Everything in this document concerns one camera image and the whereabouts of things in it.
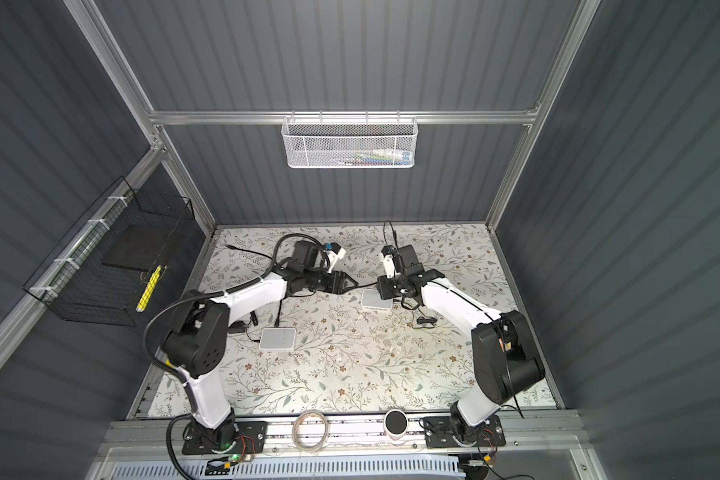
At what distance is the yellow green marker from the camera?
68 centimetres

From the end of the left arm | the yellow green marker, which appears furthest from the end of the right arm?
the yellow green marker

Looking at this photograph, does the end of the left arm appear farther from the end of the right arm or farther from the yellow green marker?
the yellow green marker

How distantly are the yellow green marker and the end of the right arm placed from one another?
1.87ft

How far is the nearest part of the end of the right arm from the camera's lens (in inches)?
25.8
